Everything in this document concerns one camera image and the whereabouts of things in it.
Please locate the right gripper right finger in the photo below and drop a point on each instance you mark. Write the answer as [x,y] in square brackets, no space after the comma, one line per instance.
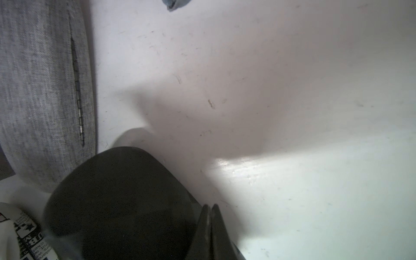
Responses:
[222,248]

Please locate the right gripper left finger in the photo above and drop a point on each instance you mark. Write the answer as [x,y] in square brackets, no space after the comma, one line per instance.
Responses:
[200,248]

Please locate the black case with glasses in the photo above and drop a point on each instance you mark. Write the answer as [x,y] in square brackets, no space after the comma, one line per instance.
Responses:
[122,204]

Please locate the patterned case with sunglasses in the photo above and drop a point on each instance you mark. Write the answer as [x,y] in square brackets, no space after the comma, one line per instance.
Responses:
[22,237]

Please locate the beige case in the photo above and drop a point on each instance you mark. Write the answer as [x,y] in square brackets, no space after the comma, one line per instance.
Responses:
[47,100]

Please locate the grey teal glasses case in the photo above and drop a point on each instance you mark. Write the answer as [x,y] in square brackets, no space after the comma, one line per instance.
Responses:
[172,5]

